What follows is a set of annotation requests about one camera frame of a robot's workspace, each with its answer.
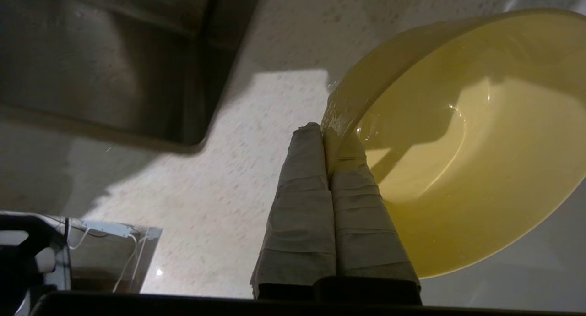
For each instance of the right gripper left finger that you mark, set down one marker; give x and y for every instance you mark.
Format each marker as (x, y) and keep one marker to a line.
(302, 215)

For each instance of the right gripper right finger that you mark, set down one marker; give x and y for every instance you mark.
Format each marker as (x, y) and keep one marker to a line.
(366, 233)

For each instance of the stainless steel sink basin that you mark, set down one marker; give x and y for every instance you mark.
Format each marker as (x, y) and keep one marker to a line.
(91, 68)

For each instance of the yellow-green bowl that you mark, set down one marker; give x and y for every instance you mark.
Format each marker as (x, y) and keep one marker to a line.
(480, 146)

